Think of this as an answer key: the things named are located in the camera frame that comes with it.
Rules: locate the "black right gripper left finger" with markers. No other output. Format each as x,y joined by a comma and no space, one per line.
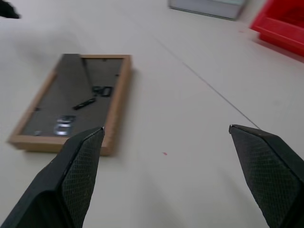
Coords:
71,180

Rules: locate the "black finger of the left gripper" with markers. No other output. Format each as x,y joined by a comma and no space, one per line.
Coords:
8,10

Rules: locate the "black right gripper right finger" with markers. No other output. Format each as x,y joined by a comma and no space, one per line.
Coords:
268,171

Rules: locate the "red plastic bin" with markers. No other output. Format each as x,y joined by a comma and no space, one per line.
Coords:
281,22

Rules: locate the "grey flat box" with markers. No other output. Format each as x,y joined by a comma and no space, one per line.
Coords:
206,7

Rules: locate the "wooden picture frame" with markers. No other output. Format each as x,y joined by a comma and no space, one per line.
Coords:
78,104

